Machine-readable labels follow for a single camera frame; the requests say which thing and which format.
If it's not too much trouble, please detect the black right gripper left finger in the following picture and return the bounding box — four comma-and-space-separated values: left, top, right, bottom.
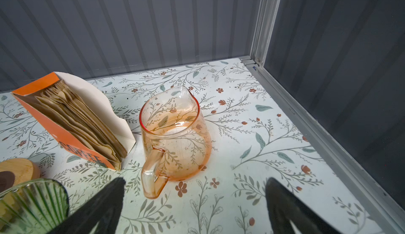
49, 178, 126, 234

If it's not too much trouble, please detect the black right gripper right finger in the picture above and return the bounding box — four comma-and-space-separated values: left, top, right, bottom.
265, 178, 339, 234

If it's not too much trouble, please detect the orange glass carafe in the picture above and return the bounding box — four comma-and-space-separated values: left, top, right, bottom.
139, 86, 212, 199

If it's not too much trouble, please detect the wooden dripper ring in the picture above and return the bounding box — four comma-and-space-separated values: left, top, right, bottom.
0, 157, 41, 194

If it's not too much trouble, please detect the green glass dripper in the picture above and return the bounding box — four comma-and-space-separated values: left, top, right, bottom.
1, 178, 70, 234

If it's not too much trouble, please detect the orange coffee filter box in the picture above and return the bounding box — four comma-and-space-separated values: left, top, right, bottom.
12, 72, 136, 171

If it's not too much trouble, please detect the brown paper filter stack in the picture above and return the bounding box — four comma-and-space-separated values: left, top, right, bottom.
32, 81, 128, 171

